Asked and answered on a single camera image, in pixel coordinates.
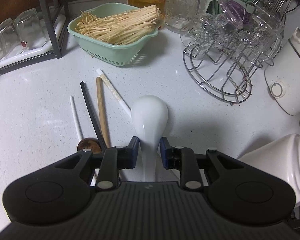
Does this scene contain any black chopstick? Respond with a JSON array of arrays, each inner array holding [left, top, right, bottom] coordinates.
[[80, 81, 107, 152]]

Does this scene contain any white ceramic soup spoon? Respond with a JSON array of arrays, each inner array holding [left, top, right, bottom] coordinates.
[[131, 95, 168, 182]]

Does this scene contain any white ceramic utensil jar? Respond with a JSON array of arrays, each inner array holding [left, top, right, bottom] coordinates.
[[239, 134, 300, 207]]

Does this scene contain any thin white chopstick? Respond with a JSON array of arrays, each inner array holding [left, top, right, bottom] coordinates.
[[69, 96, 83, 141]]

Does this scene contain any white patterned chopstick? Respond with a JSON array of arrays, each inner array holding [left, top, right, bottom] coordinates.
[[96, 68, 131, 118]]

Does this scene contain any wooden chopstick on counter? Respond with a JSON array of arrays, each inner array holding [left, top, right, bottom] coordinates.
[[96, 76, 110, 148]]

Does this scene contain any green plastic basket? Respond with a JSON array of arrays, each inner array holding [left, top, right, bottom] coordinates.
[[68, 3, 158, 67]]

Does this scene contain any white electric cooking pot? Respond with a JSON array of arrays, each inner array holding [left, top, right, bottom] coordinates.
[[264, 28, 300, 115]]

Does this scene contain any white tray under glasses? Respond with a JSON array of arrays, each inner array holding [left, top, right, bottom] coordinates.
[[0, 14, 66, 69]]

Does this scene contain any upturned drinking glass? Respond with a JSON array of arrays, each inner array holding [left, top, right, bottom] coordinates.
[[14, 8, 46, 49], [0, 18, 23, 59]]

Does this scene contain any purple glass lid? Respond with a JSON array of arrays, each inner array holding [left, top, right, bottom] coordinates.
[[218, 0, 251, 29]]

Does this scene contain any black metal shelf rack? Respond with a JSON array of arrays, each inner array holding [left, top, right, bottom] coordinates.
[[0, 0, 70, 75]]

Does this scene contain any clear textured glass cup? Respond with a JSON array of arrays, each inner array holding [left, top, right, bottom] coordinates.
[[165, 0, 207, 33]]

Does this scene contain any wire glass drying rack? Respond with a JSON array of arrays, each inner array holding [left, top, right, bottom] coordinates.
[[179, 2, 285, 105]]

